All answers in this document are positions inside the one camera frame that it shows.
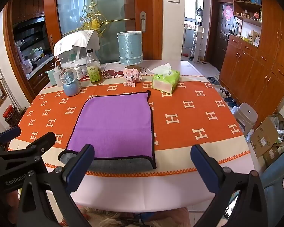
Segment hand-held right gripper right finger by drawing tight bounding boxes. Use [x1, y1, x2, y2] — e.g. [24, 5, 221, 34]
[190, 144, 269, 227]

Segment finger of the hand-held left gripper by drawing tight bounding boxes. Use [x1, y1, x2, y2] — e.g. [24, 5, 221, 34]
[0, 132, 56, 169]
[0, 126, 22, 152]

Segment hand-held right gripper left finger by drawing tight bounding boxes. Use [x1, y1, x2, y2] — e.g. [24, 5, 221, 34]
[17, 144, 95, 227]

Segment purple towel with black edge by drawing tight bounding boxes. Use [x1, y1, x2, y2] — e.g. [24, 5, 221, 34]
[58, 91, 157, 172]

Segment orange patterned tablecloth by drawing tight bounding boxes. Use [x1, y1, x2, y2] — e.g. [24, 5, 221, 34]
[8, 74, 251, 178]

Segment beige fluffy fabric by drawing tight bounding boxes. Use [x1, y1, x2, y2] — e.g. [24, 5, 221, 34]
[82, 206, 188, 227]

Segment grey plastic stool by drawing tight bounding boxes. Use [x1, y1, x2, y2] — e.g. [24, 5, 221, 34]
[232, 103, 258, 138]

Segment blue snow globe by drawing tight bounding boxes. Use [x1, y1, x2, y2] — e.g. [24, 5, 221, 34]
[59, 67, 82, 97]

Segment teal plastic bottle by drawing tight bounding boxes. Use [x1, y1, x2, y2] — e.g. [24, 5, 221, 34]
[47, 69, 57, 86]

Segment open cardboard box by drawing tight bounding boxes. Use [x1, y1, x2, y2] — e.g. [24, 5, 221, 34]
[249, 113, 284, 168]

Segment white squeeze bottle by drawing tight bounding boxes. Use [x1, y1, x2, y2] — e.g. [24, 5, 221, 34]
[52, 60, 63, 87]

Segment blue chair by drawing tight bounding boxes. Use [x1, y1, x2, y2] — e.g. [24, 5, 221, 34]
[260, 144, 284, 219]

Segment shoes on floor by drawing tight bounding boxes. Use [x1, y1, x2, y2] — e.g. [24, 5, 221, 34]
[219, 87, 239, 108]

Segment small white pill bottle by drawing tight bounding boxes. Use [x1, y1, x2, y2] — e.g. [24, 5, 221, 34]
[73, 64, 83, 80]

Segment white plastic rack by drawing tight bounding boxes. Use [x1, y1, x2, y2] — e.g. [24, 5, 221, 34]
[55, 48, 101, 69]

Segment glass bottle with green label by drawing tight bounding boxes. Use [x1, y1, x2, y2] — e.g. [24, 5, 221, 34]
[86, 49, 104, 85]

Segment dark wooden kitchen cabinet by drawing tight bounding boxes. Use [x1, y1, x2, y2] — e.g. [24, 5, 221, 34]
[11, 0, 55, 95]

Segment green tissue pack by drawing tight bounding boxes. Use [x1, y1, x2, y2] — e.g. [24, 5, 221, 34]
[149, 62, 180, 94]

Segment pink block figure toy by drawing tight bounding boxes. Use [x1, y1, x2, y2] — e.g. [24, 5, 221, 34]
[122, 68, 143, 87]

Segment white cloth covered appliance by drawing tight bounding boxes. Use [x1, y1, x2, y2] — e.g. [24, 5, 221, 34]
[54, 30, 100, 58]

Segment large wooden cabinet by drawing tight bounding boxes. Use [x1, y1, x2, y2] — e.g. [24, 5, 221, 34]
[219, 0, 284, 134]

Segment white narrow shelf rack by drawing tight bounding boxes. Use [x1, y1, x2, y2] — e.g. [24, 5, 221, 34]
[191, 26, 205, 63]

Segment dark entry door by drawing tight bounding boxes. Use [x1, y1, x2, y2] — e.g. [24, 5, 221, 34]
[210, 0, 235, 72]

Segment light blue cylindrical container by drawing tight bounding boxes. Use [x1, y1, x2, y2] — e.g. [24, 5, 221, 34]
[117, 31, 143, 66]

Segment gold door ornament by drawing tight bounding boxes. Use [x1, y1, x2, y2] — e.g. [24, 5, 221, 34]
[79, 1, 136, 37]

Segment wooden glass sliding door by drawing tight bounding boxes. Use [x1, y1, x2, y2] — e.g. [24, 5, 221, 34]
[44, 0, 164, 64]

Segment window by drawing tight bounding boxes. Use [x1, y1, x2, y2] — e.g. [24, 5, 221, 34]
[185, 0, 198, 21]

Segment silver door handle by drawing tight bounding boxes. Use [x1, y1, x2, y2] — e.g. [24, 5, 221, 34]
[140, 11, 147, 33]

